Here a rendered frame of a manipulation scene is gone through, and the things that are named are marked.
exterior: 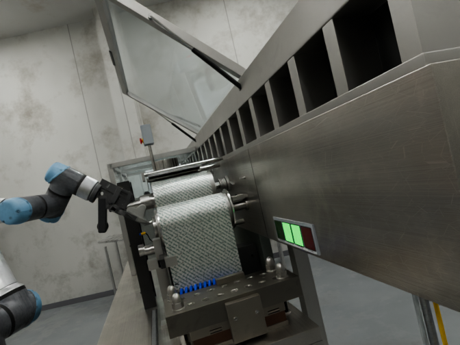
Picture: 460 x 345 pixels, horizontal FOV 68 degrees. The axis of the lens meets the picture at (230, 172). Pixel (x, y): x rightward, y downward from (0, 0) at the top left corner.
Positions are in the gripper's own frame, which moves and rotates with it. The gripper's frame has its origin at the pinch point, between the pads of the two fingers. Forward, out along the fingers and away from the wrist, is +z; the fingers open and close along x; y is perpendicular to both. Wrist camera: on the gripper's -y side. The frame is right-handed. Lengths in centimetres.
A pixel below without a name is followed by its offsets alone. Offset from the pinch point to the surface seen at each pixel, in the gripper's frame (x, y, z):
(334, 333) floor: 124, -23, 170
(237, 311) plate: -27.2, -8.2, 32.8
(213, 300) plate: -23.3, -9.0, 26.4
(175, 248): -5.5, -2.7, 12.3
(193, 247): -5.5, 0.2, 17.5
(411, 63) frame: -86, 38, 17
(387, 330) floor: 103, -3, 194
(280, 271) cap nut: -23.0, 6.5, 41.6
